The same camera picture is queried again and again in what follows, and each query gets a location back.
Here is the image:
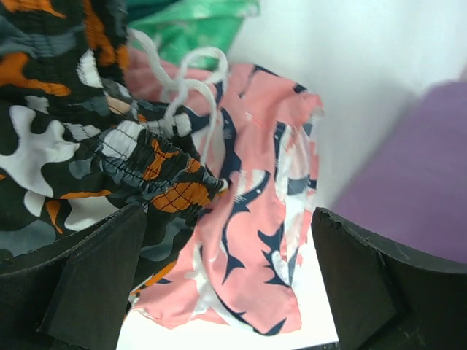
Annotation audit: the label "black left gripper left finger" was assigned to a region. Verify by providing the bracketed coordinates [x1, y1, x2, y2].
[1, 205, 146, 349]

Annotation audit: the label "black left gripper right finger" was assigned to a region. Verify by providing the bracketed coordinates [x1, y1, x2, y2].
[312, 208, 466, 350]

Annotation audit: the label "teal green cloth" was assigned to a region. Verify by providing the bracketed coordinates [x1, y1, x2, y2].
[126, 0, 260, 65]

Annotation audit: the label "camouflage orange black shorts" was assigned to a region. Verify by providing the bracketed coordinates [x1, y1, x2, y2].
[1, 1, 227, 295]

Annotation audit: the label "pink shark print shorts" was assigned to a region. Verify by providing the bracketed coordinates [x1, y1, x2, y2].
[134, 62, 322, 335]

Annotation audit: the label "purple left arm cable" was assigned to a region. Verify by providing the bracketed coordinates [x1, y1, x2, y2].
[330, 69, 467, 264]

